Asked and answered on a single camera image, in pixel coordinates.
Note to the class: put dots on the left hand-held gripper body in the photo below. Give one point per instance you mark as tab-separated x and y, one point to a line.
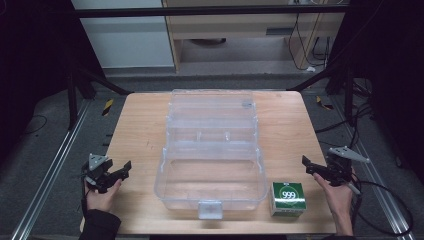
98	173

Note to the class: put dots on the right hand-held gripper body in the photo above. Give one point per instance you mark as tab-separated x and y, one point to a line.
341	165

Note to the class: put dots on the person's left hand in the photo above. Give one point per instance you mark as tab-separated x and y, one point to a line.
101	198

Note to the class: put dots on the person's right hand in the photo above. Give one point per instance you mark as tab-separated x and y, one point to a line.
338	200

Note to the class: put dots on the green and white carton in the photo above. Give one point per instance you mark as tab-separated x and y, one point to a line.
288	199

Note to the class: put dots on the yellow black striped tape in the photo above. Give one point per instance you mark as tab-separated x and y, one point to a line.
107	107
324	104

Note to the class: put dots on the black metal stand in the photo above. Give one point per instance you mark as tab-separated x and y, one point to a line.
348	96
72	100

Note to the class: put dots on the clear plastic storage box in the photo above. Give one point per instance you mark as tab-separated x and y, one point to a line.
210	156

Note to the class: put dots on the white plug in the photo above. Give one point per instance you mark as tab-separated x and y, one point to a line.
310	69

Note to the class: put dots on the black curtain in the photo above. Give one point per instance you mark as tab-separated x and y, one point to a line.
390	66
36	60

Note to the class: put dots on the white cabinet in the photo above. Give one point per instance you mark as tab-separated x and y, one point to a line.
126	40

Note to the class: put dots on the light wooden desk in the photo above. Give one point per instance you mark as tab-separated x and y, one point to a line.
240	26

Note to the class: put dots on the aluminium floor rail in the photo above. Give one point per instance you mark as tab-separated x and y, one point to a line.
50	170
380	190

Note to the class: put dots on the black horizontal frame bar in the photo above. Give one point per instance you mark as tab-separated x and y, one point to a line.
206	11

